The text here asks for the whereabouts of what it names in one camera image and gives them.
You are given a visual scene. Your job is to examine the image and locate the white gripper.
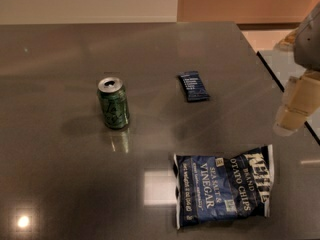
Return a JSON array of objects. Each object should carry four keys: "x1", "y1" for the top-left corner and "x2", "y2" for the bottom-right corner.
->
[{"x1": 273, "y1": 2, "x2": 320, "y2": 136}]

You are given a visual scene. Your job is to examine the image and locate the green soda can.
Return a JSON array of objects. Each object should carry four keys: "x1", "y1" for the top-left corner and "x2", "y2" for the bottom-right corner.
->
[{"x1": 97, "y1": 77, "x2": 130, "y2": 129}]

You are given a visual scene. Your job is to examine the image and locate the blue rxbar blueberry bar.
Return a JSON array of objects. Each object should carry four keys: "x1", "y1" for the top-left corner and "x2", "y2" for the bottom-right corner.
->
[{"x1": 178, "y1": 71, "x2": 210, "y2": 102}]

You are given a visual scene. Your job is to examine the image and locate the blue kettle chips bag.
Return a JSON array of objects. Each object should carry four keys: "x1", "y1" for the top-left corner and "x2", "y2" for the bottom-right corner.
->
[{"x1": 174, "y1": 145, "x2": 274, "y2": 228}]

